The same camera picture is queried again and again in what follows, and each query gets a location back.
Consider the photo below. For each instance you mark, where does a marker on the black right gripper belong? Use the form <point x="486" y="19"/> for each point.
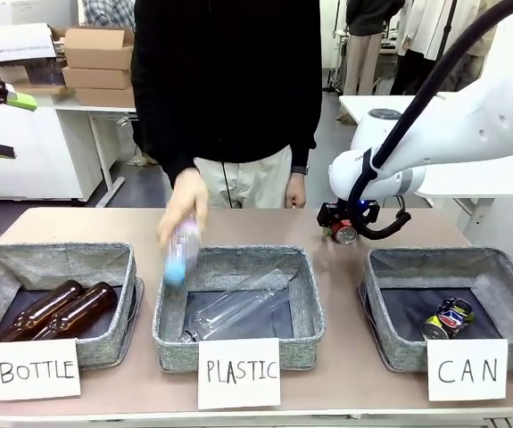
<point x="329" y="214"/>

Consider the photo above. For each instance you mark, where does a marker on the clear capless plastic bottle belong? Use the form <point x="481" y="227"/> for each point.
<point x="238" y="305"/>

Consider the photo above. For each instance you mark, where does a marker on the plastic bottle with blue cap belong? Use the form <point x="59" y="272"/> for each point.
<point x="180" y="254"/>

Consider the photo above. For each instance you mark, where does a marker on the brown glass bottle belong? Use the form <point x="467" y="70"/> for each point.
<point x="82" y="305"/>
<point x="37" y="307"/>

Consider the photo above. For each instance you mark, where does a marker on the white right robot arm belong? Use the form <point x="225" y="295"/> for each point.
<point x="483" y="116"/>

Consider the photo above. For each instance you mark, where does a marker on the person's right forearm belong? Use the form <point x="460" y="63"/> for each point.
<point x="162" y="151"/>

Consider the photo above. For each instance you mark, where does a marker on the person's left forearm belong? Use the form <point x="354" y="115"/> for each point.
<point x="304" y="138"/>

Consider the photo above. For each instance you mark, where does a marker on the grey basket labelled plastic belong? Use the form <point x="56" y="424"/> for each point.
<point x="247" y="263"/>

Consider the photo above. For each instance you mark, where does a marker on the grey basket labelled can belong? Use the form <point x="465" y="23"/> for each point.
<point x="421" y="263"/>

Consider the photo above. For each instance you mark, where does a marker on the grey basket labelled bottle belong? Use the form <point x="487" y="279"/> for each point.
<point x="51" y="260"/>

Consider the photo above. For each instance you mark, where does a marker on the blue and red crushed can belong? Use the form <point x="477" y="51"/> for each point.
<point x="450" y="317"/>

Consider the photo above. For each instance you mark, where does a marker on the paper label reading can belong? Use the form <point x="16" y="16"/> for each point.
<point x="466" y="370"/>

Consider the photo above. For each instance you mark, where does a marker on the person's left hand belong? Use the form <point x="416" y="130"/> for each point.
<point x="295" y="194"/>

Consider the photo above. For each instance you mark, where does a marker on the person's right hand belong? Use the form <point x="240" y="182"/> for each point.
<point x="187" y="196"/>

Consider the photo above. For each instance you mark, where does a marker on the white cabinet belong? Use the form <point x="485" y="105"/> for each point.
<point x="37" y="147"/>

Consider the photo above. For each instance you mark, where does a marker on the cardboard box with dark contents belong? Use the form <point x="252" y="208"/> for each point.
<point x="37" y="76"/>

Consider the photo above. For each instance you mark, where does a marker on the white box with print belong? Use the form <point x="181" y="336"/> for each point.
<point x="13" y="42"/>

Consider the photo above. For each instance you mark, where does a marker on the dark wristwatch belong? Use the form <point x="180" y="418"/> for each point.
<point x="301" y="169"/>

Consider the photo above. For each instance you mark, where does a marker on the closed cardboard box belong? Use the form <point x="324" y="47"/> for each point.
<point x="104" y="97"/>
<point x="95" y="78"/>

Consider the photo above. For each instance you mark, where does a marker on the white desk with legs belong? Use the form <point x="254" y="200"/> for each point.
<point x="100" y="134"/>

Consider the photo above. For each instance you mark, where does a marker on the open cardboard box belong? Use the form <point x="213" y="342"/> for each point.
<point x="97" y="51"/>

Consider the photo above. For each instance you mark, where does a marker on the bystander in plaid shirt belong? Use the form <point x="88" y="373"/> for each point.
<point x="104" y="11"/>

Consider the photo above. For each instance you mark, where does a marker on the paper label reading plastic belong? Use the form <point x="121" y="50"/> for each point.
<point x="238" y="372"/>

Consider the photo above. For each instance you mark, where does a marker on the bystander in beige trousers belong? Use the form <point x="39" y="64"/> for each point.
<point x="363" y="53"/>

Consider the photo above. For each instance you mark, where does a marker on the person in black sweater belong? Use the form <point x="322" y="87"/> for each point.
<point x="225" y="76"/>

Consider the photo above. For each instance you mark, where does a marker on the paper label reading bottle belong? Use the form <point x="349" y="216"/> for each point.
<point x="33" y="370"/>

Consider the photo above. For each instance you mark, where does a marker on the bystander in white coat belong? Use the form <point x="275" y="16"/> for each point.
<point x="421" y="27"/>

